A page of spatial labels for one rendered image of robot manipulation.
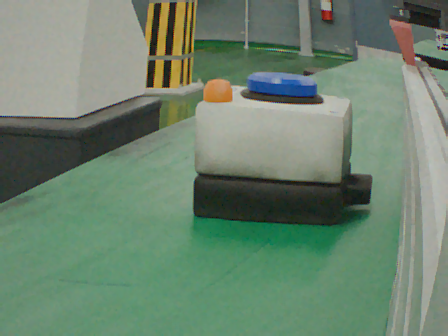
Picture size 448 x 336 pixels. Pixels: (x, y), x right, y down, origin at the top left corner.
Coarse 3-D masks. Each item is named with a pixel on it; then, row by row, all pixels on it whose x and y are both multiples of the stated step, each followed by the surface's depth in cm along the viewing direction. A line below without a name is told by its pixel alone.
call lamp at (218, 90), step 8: (216, 80) 48; (224, 80) 48; (208, 88) 47; (216, 88) 47; (224, 88) 47; (232, 88) 48; (208, 96) 47; (216, 96) 47; (224, 96) 47; (232, 96) 48
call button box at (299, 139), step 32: (256, 96) 49; (288, 96) 49; (320, 96) 50; (224, 128) 47; (256, 128) 47; (288, 128) 47; (320, 128) 46; (224, 160) 48; (256, 160) 47; (288, 160) 47; (320, 160) 47; (224, 192) 48; (256, 192) 48; (288, 192) 47; (320, 192) 47; (352, 192) 50
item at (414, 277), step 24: (408, 72) 52; (408, 96) 39; (432, 96) 39; (408, 120) 39; (432, 120) 30; (408, 144) 38; (432, 144) 24; (408, 168) 37; (432, 168) 21; (408, 192) 33; (432, 192) 18; (408, 216) 29; (432, 216) 16; (408, 240) 25; (432, 240) 14; (408, 264) 21; (432, 264) 13; (408, 288) 18; (408, 312) 16
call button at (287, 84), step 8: (256, 72) 51; (264, 72) 51; (248, 80) 50; (256, 80) 49; (264, 80) 49; (272, 80) 48; (280, 80) 48; (288, 80) 48; (296, 80) 49; (304, 80) 49; (312, 80) 50; (248, 88) 50; (256, 88) 49; (264, 88) 49; (272, 88) 48; (280, 88) 48; (288, 88) 48; (296, 88) 48; (304, 88) 49; (312, 88) 49
